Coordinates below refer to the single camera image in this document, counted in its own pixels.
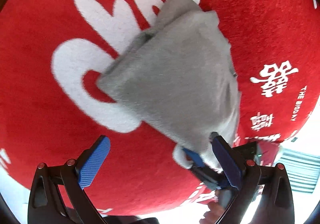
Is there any dark red printed pillow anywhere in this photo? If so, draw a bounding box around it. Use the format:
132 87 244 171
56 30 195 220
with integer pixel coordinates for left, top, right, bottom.
258 141 279 166

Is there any red printed bed blanket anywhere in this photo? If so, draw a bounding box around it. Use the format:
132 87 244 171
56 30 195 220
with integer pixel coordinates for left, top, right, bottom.
1 0 319 215

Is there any grey fleece garment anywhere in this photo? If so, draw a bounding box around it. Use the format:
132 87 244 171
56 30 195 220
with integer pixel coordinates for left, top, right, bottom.
97 0 241 169

